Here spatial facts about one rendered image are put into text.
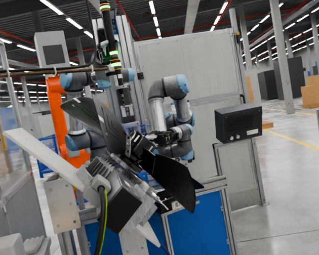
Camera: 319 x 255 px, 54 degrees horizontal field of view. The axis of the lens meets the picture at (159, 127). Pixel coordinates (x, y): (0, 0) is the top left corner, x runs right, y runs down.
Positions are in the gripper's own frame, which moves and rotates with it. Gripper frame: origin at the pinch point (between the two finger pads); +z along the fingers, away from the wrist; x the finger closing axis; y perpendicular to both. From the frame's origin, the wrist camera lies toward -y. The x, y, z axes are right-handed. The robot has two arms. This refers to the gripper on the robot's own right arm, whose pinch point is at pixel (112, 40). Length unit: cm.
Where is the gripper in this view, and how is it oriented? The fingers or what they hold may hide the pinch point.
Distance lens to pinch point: 141.0
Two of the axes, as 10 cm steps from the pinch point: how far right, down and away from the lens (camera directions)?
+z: 3.8, 0.1, -9.3
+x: -9.1, 2.0, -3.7
